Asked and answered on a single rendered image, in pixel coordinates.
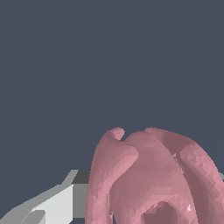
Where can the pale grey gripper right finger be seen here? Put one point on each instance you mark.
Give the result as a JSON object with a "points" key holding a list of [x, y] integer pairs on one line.
{"points": [[222, 176]]}

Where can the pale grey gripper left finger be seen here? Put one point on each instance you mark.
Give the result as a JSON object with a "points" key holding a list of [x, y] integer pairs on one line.
{"points": [[55, 201]]}

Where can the pink lumpy object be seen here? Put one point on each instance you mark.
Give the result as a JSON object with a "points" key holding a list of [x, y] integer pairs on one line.
{"points": [[151, 180]]}

